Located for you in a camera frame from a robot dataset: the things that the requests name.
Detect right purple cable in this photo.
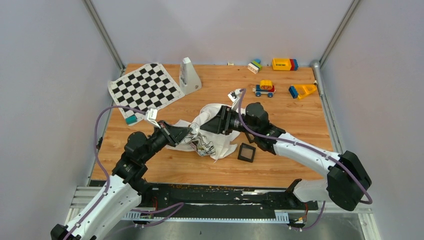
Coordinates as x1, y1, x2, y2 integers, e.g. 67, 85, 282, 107
237, 88, 374, 232

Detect small round brooch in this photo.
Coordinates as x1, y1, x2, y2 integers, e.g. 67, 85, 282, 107
189, 122, 200, 132

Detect white green blue blocks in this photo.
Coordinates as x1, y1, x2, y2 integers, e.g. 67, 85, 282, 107
247, 58, 263, 74

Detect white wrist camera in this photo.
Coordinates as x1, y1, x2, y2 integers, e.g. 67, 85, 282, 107
144, 107, 161, 129
227, 88, 243, 110

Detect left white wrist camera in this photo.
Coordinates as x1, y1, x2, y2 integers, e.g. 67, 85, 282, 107
144, 107, 161, 129

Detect black white checkerboard sheet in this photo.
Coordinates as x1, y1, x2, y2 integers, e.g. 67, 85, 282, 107
107, 63, 185, 112

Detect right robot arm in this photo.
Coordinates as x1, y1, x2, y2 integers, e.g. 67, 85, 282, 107
200, 102, 373, 211

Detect black square frame lid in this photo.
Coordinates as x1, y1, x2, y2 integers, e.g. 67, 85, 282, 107
245, 132, 256, 144

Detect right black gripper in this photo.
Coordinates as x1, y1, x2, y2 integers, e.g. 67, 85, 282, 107
200, 106, 258, 136

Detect white cone-shaped box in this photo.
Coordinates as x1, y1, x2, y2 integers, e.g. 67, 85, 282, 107
179, 57, 202, 95

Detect teal small block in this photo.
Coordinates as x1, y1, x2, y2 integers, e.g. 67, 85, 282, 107
125, 115, 138, 126

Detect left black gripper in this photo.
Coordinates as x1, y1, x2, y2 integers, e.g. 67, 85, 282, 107
140, 119, 193, 163

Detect grey metal pipe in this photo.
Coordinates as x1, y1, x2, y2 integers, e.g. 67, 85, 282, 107
310, 60, 325, 97

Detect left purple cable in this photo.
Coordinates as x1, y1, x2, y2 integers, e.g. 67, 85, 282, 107
62, 105, 185, 240

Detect toy car with yellow top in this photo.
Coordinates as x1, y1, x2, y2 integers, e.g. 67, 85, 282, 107
252, 79, 276, 98

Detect yellow blue toy scoop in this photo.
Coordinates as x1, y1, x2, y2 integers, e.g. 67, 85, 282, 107
288, 84, 318, 100

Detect black square frame box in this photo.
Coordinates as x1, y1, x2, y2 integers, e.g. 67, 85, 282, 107
237, 143, 256, 163

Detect white printed garment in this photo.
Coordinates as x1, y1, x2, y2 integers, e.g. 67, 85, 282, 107
166, 103, 241, 161

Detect yellow red blue block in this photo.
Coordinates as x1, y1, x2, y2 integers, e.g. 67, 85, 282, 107
272, 58, 299, 71

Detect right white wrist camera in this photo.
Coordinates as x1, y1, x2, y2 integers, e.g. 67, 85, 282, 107
227, 88, 243, 110

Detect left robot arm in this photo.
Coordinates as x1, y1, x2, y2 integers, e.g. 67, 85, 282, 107
50, 120, 193, 240

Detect purple cable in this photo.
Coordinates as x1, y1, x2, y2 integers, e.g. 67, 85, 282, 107
237, 88, 374, 232
62, 105, 185, 240

